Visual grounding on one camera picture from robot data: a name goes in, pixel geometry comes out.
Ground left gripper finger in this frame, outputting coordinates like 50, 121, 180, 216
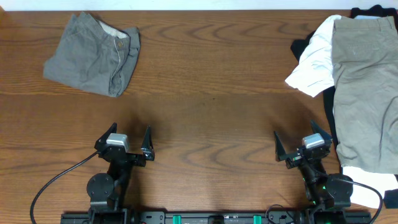
102, 123, 117, 141
141, 126, 155, 161

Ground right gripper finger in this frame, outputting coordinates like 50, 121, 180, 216
310, 120, 332, 141
274, 131, 286, 161

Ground white t-shirt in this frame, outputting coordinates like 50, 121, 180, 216
284, 14, 398, 209

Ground khaki green shorts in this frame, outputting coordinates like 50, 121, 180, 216
331, 16, 397, 174

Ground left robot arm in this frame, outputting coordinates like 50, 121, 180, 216
86, 123, 155, 212

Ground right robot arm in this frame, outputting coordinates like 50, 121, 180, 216
274, 121, 353, 210

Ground folded dark grey shorts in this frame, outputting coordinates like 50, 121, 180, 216
43, 12, 141, 97

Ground black garment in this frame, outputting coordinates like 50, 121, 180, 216
290, 4, 398, 209

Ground left black cable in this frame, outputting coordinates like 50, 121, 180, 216
29, 151, 100, 224

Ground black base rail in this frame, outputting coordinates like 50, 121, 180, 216
60, 210, 373, 224

